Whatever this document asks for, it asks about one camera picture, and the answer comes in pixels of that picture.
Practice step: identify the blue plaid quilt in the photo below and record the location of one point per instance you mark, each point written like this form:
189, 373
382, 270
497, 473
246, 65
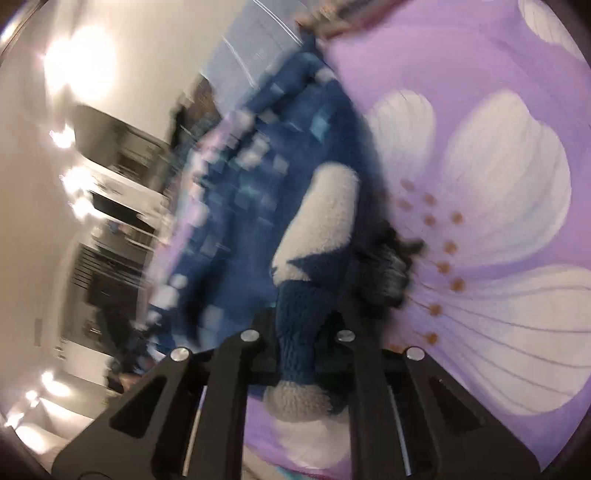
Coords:
258, 37

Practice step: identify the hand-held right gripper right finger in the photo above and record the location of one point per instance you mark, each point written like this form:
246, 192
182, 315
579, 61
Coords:
362, 369

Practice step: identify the purple floral bedsheet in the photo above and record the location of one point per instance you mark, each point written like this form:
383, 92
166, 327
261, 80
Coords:
461, 69

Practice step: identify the blue white fleece garment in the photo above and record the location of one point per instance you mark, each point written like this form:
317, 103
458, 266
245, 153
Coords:
258, 194

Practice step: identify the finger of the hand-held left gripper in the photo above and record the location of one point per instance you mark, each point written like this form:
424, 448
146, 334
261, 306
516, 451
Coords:
385, 277

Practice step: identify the folded floral cloth stack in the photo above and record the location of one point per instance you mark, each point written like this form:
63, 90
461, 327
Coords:
355, 23

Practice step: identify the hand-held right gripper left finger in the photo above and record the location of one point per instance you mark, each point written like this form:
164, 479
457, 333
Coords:
240, 369

